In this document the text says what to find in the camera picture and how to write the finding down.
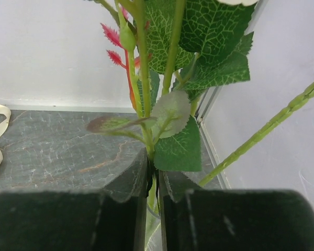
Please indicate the cream white rose stem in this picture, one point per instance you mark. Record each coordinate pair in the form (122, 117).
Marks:
(295, 104)

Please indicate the small pink rose stem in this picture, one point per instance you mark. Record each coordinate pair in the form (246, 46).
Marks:
(159, 117)

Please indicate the clear glass vase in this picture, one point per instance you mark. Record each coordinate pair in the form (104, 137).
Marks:
(153, 221)

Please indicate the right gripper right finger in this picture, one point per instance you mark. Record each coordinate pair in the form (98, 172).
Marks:
(194, 218)

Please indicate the light pink rose stem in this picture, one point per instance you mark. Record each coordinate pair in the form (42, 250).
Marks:
(222, 59)

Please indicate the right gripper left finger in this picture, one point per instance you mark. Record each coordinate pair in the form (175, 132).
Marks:
(110, 218)

